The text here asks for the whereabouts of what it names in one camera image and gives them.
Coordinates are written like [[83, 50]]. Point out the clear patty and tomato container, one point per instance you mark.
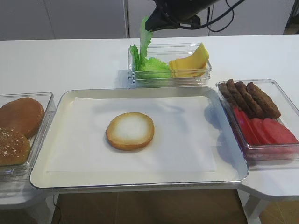
[[289, 118]]

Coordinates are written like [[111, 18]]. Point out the red tomato slice back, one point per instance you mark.
[[237, 116]]

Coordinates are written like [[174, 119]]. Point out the green lettuce pile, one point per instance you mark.
[[148, 68]]

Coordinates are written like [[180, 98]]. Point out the sesame bun top right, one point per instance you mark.
[[14, 147]]

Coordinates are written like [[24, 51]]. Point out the red tomato slice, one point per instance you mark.
[[257, 126], [255, 141], [278, 132], [237, 116]]

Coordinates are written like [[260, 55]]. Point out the bottom bun half on tray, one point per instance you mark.
[[130, 131]]

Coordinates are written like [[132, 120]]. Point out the brown meat patty back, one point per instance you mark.
[[227, 95]]

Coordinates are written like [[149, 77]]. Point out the clear lettuce and cheese container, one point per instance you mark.
[[166, 53]]

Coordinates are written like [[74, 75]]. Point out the brown meat patty front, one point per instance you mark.
[[264, 101]]

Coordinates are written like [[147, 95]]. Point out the silver metal tray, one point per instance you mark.
[[231, 167]]

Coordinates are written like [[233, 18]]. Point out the plain brown bun half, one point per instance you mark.
[[23, 115]]

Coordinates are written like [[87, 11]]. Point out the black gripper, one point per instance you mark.
[[174, 14]]

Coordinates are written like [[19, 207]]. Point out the green lettuce leaf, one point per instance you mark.
[[145, 40]]

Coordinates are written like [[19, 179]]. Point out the brown meat patty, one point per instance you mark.
[[253, 105], [239, 98], [227, 95], [264, 101]]

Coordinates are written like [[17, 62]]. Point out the clear bun container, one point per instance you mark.
[[14, 172]]

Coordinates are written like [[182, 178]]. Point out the red tomato slice front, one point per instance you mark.
[[278, 132]]

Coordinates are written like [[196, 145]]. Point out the upright yellow cheese slice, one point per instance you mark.
[[200, 55]]

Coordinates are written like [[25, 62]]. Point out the yellow cheese slices stack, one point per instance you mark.
[[188, 67]]

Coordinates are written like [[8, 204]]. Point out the white paper sheet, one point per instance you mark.
[[181, 141]]

